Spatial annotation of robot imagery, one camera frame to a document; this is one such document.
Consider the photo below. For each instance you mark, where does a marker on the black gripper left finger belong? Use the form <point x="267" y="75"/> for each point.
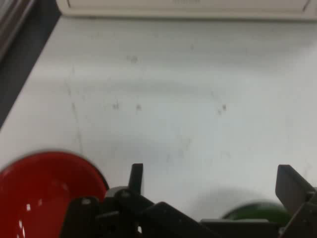
<point x="128" y="218"/>

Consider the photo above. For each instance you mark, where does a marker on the cream toaster oven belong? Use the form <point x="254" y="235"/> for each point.
<point x="173" y="11"/>

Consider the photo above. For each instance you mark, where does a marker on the dark green bowl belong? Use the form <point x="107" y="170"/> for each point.
<point x="252" y="210"/>

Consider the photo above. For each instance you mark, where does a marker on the aluminium rail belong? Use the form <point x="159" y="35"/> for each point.
<point x="12" y="19"/>

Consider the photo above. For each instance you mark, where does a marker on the red bowl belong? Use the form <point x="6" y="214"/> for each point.
<point x="37" y="193"/>

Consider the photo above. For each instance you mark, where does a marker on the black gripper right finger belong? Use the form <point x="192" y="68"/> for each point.
<point x="294" y="193"/>

